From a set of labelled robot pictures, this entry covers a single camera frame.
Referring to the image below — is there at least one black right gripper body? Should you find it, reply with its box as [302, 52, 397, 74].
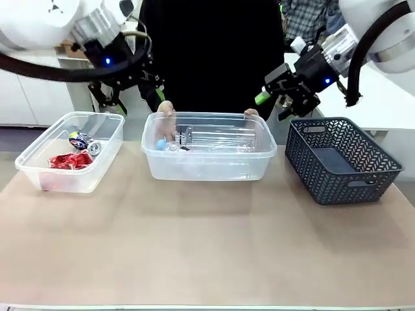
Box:
[281, 44, 340, 104]

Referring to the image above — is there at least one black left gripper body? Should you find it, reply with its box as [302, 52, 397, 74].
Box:
[82, 31, 163, 89]

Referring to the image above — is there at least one clear plastic container with bottles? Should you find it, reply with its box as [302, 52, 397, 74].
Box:
[141, 111, 278, 181]

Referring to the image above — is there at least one clear plastic container with cans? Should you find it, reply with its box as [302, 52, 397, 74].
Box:
[14, 111, 126, 194]

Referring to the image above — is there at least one dark slate woven plastic basket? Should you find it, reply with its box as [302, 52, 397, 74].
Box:
[284, 117, 405, 205]

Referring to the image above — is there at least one person's right hand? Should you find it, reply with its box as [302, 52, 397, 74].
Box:
[156, 100, 178, 143]

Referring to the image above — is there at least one brown cardboard box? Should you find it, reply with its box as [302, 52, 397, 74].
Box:
[54, 38, 90, 60]

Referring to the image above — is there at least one crushed blue silver can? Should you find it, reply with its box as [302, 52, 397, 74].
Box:
[67, 130, 102, 157]

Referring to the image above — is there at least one crushed clear bottle blue cap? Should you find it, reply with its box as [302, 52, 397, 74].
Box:
[156, 138, 195, 154]

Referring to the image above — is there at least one person in plaid shirt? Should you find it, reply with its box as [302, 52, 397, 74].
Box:
[281, 0, 343, 43]

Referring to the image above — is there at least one person in black clothing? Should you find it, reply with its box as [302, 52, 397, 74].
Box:
[136, 0, 287, 122]

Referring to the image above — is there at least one white cabinet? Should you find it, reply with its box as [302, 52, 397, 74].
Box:
[0, 48, 100, 127]

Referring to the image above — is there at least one white counter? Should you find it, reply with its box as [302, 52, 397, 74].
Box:
[283, 52, 415, 139]

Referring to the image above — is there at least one crushed red can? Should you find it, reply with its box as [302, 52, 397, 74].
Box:
[47, 150, 94, 171]

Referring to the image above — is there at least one large clear plastic bottle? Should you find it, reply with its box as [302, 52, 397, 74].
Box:
[176, 125, 259, 154]

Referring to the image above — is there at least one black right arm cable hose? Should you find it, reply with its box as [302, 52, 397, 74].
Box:
[344, 5, 410, 108]

